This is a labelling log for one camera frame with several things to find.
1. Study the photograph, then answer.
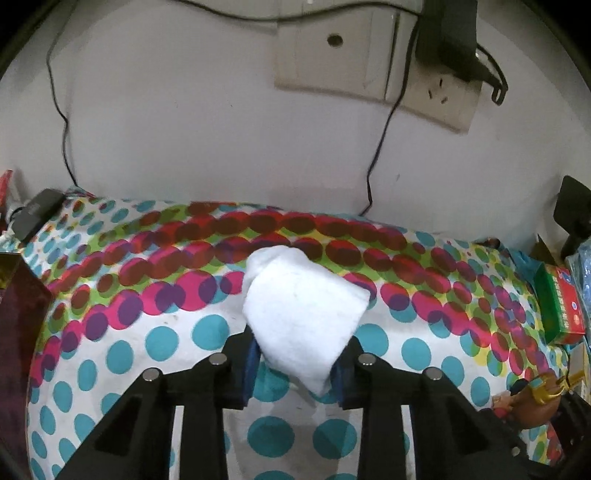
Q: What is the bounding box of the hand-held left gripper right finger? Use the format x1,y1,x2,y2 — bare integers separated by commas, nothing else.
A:
330,337,527,480

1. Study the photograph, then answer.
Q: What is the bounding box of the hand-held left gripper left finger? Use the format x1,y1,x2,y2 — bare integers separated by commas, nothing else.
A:
58,330,259,480

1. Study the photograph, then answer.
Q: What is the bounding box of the white cloth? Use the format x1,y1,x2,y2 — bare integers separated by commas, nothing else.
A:
242,246,370,397

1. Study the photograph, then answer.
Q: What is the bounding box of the polka dot cloth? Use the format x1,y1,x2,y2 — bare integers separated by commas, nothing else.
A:
0,187,583,480

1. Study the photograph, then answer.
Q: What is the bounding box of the toy figure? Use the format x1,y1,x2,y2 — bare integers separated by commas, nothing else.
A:
492,373,571,428

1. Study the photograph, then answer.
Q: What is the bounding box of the blue packet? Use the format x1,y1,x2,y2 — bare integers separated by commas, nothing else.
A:
501,247,543,282

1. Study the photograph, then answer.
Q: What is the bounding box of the maroon box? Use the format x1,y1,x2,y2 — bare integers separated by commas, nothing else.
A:
0,251,54,462

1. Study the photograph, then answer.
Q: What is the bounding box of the green red box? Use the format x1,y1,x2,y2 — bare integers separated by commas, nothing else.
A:
533,263,587,346

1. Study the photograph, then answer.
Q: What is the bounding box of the yellow box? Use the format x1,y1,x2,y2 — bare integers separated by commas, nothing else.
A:
566,344,591,393

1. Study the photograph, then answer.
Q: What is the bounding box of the blue plastic bag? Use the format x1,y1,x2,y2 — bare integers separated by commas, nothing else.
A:
566,240,591,324

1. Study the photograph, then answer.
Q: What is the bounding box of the small black device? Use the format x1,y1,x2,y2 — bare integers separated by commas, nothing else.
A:
11,188,65,243

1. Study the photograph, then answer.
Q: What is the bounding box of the black power adapter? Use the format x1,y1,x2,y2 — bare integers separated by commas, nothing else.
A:
416,0,509,104

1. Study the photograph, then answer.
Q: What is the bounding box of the thin dark cable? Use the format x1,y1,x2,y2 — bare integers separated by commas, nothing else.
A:
360,9,423,217
46,18,79,188

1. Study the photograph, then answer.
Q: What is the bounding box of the beige wall socket panel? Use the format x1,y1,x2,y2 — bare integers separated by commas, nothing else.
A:
274,9,483,134

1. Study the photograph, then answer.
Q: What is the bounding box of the black cable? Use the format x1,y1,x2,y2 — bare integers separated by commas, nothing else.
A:
171,0,423,21

